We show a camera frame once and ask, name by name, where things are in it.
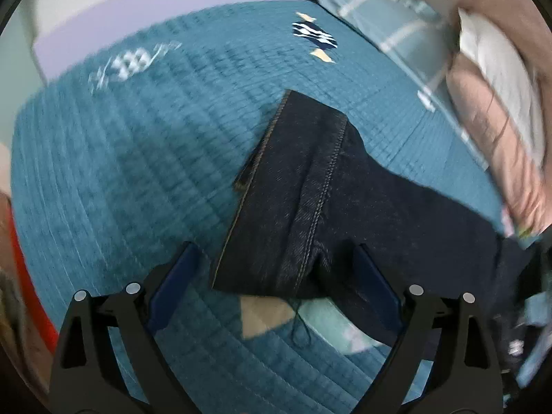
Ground dark blue denim jeans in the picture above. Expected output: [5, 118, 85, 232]
[209, 89, 540, 346]

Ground teal quilted bedspread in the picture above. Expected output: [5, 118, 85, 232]
[11, 1, 502, 413]

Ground white pillow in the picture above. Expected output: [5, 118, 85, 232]
[459, 9, 545, 166]

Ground light blue plaid pillow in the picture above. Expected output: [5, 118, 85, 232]
[308, 0, 459, 96]

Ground pink quilted duvet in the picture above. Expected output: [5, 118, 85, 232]
[446, 0, 551, 236]

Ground lavender bed frame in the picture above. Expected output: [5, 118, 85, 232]
[32, 0, 314, 85]

